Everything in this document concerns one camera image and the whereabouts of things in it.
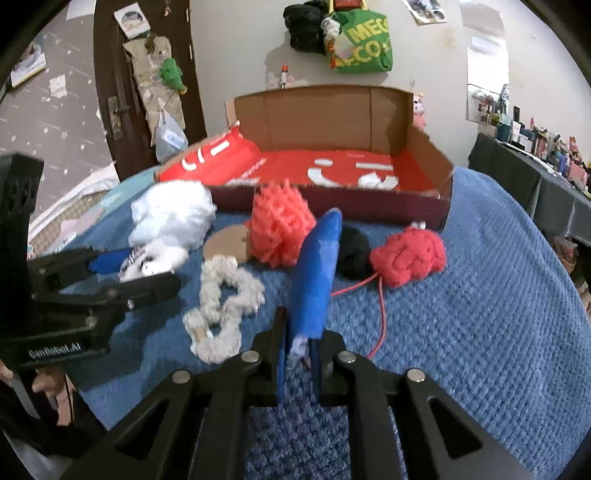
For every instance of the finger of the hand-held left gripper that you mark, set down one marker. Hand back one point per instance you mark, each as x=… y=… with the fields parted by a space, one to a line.
x=147 y=286
x=108 y=261

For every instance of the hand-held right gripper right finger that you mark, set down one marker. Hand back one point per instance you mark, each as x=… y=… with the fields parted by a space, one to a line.
x=314 y=369

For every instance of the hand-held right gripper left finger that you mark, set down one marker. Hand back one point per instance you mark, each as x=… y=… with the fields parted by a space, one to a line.
x=282 y=369

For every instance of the white plush toy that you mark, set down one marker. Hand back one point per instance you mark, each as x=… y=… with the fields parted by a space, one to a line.
x=157 y=258

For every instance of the white plastic bag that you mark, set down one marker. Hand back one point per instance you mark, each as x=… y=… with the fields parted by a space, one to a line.
x=171 y=212

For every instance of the brown round pad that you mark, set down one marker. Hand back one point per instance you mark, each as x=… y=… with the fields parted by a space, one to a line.
x=226 y=240

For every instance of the blue cloth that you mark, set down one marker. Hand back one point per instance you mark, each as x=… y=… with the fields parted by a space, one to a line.
x=314 y=277

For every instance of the black pompom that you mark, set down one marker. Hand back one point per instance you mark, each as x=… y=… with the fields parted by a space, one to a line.
x=353 y=254

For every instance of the red yarn ball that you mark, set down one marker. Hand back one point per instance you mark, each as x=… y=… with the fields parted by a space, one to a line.
x=406 y=258

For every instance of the coral foam net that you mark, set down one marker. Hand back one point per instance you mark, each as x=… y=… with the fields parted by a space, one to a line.
x=277 y=221

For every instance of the cardboard box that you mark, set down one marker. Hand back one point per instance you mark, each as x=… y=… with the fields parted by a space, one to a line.
x=323 y=120

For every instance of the person's left hand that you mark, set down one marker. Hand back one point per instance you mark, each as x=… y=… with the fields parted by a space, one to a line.
x=48 y=385

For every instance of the pastel bed sheet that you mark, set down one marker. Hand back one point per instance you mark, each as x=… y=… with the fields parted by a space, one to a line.
x=92 y=203

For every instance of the clear plastic bag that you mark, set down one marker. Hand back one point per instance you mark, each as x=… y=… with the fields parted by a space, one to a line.
x=170 y=138

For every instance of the blue knitted blanket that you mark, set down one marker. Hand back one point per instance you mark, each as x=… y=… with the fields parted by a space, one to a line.
x=461 y=346

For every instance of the leaning picture book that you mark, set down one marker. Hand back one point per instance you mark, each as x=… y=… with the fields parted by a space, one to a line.
x=27 y=64

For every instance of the beige hanging cloth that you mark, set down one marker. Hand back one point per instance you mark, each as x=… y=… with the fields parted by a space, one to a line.
x=147 y=97

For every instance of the red printed plastic liner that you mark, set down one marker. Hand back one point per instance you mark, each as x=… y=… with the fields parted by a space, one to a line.
x=286 y=166

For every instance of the dark brown door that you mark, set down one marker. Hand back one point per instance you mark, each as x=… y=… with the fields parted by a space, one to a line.
x=104 y=55

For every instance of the green plush toy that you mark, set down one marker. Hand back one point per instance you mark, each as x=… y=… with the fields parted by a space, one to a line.
x=170 y=74

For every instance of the white paper on door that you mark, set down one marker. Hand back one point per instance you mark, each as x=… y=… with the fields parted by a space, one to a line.
x=131 y=18

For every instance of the small red capped bottle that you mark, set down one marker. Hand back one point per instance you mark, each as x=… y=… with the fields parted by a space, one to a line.
x=284 y=76

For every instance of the pink plush toy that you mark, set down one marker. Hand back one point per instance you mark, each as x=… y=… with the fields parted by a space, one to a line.
x=419 y=110

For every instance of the dark covered table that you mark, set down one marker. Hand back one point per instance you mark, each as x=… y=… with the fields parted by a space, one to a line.
x=517 y=175

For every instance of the black bag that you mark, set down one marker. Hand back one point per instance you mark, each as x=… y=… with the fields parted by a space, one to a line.
x=304 y=27

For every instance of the small white plush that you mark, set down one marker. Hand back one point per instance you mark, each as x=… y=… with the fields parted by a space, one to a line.
x=330 y=27

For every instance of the green shopping bag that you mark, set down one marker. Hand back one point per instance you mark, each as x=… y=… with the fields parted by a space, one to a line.
x=364 y=46

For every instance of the row of small colourful items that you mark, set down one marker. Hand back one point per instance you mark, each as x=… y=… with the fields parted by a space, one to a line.
x=554 y=147

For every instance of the wall photo sheet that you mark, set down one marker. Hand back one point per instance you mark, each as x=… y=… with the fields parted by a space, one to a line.
x=427 y=9

